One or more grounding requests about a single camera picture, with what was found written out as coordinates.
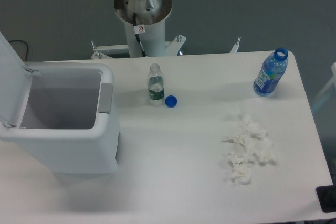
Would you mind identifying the white frame at right edge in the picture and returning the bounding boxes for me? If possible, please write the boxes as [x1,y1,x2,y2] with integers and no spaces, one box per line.
[310,62,335,114]

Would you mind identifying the crumpled white tissue middle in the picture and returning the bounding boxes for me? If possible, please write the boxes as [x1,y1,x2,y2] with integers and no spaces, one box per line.
[228,152,254,166]

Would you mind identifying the black device at corner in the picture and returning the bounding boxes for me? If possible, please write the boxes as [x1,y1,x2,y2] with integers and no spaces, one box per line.
[316,185,335,213]

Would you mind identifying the crumpled white tissue right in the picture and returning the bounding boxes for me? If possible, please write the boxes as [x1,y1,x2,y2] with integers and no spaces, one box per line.
[255,137,277,164]

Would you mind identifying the white metal base frame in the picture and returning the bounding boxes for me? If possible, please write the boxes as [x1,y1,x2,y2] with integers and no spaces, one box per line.
[90,34,242,59]

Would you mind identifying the crumpled white tissue bottom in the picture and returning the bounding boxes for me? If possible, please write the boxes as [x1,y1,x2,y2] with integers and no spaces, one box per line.
[231,163,251,186]

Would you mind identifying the white trash can body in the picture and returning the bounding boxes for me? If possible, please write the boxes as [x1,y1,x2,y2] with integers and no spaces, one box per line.
[1,62,120,174]

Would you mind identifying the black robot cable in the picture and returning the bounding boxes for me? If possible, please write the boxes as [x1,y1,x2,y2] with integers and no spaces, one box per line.
[132,12,148,57]

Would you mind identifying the blue bottle cap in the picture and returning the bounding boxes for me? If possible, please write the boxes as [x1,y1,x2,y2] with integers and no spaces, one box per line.
[165,95,177,108]

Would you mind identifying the white trash can lid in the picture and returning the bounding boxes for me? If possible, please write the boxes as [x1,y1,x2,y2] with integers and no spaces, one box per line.
[1,35,40,128]

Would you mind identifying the crumpled white tissue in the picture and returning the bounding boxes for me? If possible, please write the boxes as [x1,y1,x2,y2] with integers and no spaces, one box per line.
[241,113,268,139]
[231,163,251,186]
[222,133,254,151]
[255,137,277,164]
[228,152,254,166]

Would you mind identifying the blue drink bottle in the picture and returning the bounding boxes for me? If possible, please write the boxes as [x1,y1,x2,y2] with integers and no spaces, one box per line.
[253,47,288,97]

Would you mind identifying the clear small water bottle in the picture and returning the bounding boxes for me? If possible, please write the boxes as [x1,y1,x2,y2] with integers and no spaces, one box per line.
[147,63,164,106]

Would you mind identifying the crumpled white tissue left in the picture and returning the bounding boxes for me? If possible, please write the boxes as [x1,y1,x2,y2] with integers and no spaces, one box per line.
[222,133,254,151]

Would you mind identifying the crumpled white tissue upper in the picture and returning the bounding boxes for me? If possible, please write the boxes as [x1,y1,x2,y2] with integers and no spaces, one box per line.
[241,113,268,139]

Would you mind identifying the black cable on floor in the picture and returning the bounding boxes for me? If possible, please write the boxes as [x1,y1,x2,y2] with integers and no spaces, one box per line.
[7,39,29,61]

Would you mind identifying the grey trash can push button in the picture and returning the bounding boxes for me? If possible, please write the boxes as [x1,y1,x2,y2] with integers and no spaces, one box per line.
[98,83,113,114]

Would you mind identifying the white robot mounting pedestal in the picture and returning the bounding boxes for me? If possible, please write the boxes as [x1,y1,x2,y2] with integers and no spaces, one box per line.
[123,20,166,58]

